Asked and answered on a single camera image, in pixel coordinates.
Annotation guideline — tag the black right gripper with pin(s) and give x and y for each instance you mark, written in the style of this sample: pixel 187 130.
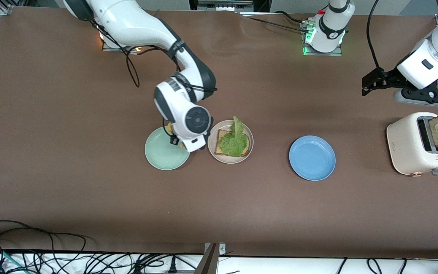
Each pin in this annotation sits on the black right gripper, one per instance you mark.
pixel 173 140

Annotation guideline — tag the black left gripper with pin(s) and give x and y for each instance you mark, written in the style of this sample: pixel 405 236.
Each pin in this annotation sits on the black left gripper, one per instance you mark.
pixel 389 77

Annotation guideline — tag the yellow mustard squeeze bottle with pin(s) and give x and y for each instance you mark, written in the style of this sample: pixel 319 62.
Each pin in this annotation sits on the yellow mustard squeeze bottle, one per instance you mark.
pixel 169 127

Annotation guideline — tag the green lettuce leaf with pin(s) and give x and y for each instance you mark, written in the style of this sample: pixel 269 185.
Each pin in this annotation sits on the green lettuce leaf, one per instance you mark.
pixel 234 146

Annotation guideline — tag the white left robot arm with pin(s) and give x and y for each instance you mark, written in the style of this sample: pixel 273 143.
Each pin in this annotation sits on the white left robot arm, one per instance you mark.
pixel 331 26

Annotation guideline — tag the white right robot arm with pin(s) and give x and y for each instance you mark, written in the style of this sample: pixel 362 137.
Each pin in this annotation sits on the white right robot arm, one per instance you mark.
pixel 188 110

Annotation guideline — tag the mint green plate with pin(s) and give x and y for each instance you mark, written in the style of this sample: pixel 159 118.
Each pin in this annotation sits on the mint green plate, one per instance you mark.
pixel 162 156

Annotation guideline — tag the beige plate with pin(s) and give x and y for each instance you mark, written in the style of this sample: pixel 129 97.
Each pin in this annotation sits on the beige plate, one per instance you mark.
pixel 230 160

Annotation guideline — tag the blue plate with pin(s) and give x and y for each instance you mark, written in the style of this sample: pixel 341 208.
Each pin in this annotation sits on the blue plate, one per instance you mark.
pixel 312 158

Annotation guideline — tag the cream white toaster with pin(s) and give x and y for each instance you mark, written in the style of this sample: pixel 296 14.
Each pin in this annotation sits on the cream white toaster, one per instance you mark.
pixel 405 148

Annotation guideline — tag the black metal equipment box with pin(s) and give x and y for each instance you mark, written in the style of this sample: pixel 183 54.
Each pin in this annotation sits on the black metal equipment box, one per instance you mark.
pixel 222 5

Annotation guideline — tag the white shelf board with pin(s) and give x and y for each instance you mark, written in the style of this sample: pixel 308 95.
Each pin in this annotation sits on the white shelf board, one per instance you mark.
pixel 280 266

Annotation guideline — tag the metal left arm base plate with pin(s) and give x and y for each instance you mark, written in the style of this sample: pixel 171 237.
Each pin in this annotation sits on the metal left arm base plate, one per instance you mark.
pixel 319 54

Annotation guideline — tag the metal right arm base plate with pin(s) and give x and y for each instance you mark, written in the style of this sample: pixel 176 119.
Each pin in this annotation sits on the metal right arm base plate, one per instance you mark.
pixel 107 47

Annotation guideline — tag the grey metal bracket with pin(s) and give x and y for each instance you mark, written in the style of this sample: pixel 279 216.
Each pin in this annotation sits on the grey metal bracket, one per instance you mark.
pixel 209 262

